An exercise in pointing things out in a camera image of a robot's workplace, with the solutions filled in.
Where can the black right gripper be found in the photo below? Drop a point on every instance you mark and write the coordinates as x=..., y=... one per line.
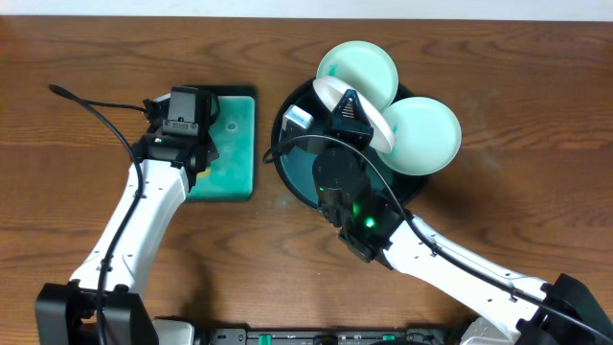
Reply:
x=350, y=134

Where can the white plate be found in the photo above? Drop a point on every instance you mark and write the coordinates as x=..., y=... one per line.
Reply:
x=330, y=90

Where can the mint plate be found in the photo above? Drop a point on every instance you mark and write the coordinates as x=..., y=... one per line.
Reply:
x=427, y=136
x=366, y=67

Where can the green yellow sponge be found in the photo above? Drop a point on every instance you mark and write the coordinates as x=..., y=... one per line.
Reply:
x=204, y=174

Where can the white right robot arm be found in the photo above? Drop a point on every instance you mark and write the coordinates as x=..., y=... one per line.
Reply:
x=526, y=310

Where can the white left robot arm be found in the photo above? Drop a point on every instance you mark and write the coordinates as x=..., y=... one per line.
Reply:
x=103, y=301

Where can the black round tray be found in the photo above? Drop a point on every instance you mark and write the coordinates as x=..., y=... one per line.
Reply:
x=295, y=167

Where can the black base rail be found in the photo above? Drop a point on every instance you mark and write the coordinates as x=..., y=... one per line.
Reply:
x=292, y=337

